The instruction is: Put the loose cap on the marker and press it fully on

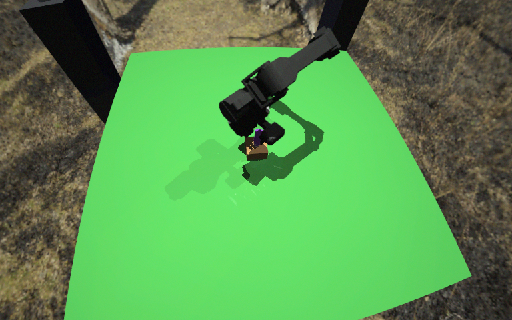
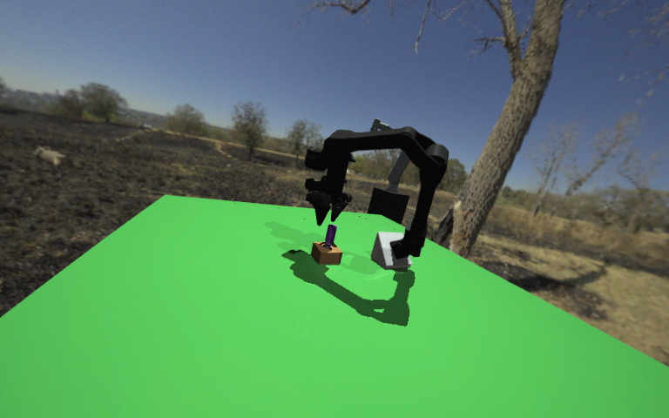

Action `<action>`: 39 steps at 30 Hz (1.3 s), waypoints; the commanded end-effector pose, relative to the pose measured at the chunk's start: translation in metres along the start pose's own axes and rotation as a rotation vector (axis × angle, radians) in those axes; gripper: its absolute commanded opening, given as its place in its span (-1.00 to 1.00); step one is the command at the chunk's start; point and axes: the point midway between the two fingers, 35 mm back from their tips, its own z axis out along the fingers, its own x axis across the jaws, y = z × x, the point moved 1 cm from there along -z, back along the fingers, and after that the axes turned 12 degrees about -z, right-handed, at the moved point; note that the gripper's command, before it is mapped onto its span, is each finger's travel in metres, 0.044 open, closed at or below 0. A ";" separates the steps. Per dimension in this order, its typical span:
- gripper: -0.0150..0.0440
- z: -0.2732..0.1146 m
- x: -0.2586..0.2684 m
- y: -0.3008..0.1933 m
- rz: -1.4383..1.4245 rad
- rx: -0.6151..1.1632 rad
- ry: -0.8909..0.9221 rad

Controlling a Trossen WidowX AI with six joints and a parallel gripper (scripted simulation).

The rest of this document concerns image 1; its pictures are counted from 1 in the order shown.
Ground purple cylinder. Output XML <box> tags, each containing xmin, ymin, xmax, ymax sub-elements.
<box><xmin>253</xmin><ymin>129</ymin><xmax>263</xmax><ymax>145</ymax></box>

